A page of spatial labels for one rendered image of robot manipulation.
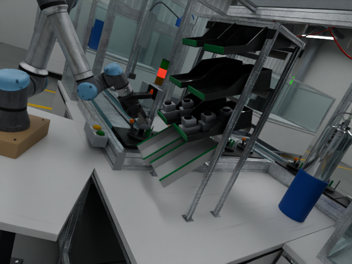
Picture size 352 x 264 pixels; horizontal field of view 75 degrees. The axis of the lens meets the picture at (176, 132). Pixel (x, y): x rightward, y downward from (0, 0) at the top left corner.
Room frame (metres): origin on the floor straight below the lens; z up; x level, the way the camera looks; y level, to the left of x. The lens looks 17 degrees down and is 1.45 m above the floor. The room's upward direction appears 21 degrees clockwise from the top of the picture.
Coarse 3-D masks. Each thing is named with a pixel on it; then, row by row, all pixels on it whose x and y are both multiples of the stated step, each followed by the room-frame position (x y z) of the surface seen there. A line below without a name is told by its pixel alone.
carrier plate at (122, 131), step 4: (112, 128) 1.23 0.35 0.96; (116, 128) 1.22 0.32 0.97; (120, 128) 1.25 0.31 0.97; (124, 128) 1.27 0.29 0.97; (128, 128) 1.30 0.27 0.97; (116, 132) 1.18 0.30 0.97; (120, 132) 1.20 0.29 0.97; (124, 132) 1.22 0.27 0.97; (120, 136) 1.14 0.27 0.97; (124, 136) 1.16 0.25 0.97; (120, 140) 1.12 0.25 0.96; (124, 140) 1.11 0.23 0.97; (128, 140) 1.13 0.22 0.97; (132, 140) 1.14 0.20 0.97; (124, 144) 1.08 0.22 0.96; (128, 144) 1.08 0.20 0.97; (132, 144) 1.10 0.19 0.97; (136, 144) 1.12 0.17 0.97; (132, 148) 1.07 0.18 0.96; (136, 148) 1.09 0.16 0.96
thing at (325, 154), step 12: (348, 120) 1.25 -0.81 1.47; (324, 132) 1.28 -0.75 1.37; (336, 132) 1.22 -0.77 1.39; (348, 132) 1.21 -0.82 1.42; (324, 144) 1.23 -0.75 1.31; (336, 144) 1.20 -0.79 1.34; (348, 144) 1.20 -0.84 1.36; (312, 156) 1.26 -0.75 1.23; (324, 156) 1.21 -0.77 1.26; (336, 156) 1.19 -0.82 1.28; (312, 168) 1.22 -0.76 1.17; (324, 168) 1.20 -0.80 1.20; (324, 180) 1.20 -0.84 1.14
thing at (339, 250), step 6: (348, 228) 0.90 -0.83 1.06; (348, 234) 0.90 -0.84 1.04; (342, 240) 0.90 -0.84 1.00; (348, 240) 0.89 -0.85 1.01; (336, 246) 0.90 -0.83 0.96; (342, 246) 0.89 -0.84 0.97; (348, 246) 0.88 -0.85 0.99; (330, 252) 0.91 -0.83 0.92; (336, 252) 0.89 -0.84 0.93; (342, 252) 0.88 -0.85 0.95; (348, 252) 0.87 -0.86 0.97; (330, 258) 0.90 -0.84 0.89; (336, 258) 0.88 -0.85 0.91; (342, 258) 0.87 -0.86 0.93; (348, 258) 0.86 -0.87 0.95
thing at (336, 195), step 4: (328, 180) 1.65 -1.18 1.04; (332, 180) 1.67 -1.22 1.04; (340, 180) 1.63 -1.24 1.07; (328, 188) 1.61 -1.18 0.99; (332, 188) 1.65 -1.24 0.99; (324, 192) 1.54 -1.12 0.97; (328, 192) 1.58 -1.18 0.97; (332, 192) 1.59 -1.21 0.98; (336, 192) 1.65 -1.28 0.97; (328, 196) 1.52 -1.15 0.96; (332, 196) 1.52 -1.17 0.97; (336, 196) 1.55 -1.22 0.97; (340, 196) 1.59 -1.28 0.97; (344, 196) 1.63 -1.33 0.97
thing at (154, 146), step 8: (168, 128) 1.05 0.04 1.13; (152, 136) 1.02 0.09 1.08; (160, 136) 1.04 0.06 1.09; (168, 136) 1.05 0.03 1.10; (176, 136) 1.03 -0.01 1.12; (144, 144) 1.01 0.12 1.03; (152, 144) 1.03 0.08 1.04; (160, 144) 1.01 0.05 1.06; (168, 144) 0.92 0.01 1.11; (176, 144) 0.94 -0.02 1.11; (144, 152) 0.99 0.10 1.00; (152, 152) 0.97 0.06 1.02; (160, 152) 0.91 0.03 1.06; (144, 160) 0.88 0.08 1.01
